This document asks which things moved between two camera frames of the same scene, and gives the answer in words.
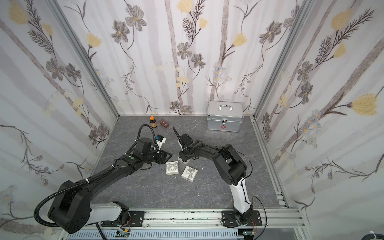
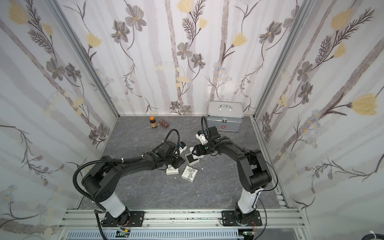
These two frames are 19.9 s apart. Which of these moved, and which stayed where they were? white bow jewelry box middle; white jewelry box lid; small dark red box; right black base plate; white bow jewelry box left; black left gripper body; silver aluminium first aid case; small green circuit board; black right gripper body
Moved: black right gripper body; white jewelry box lid; black left gripper body
Stayed: right black base plate; silver aluminium first aid case; small green circuit board; small dark red box; white bow jewelry box left; white bow jewelry box middle
